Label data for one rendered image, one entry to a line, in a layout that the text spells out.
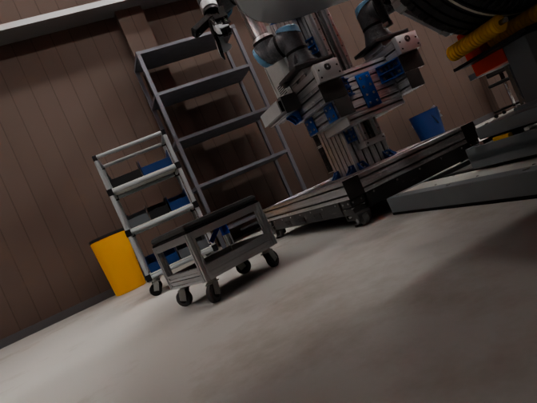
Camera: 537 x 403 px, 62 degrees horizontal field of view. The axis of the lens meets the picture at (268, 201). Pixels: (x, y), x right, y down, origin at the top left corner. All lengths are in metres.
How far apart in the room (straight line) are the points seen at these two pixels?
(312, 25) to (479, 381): 2.17
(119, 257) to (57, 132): 1.57
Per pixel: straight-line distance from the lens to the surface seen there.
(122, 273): 4.59
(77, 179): 5.17
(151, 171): 3.13
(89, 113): 5.34
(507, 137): 1.64
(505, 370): 0.65
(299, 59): 2.32
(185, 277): 1.93
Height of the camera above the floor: 0.31
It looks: 1 degrees down
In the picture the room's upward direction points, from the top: 24 degrees counter-clockwise
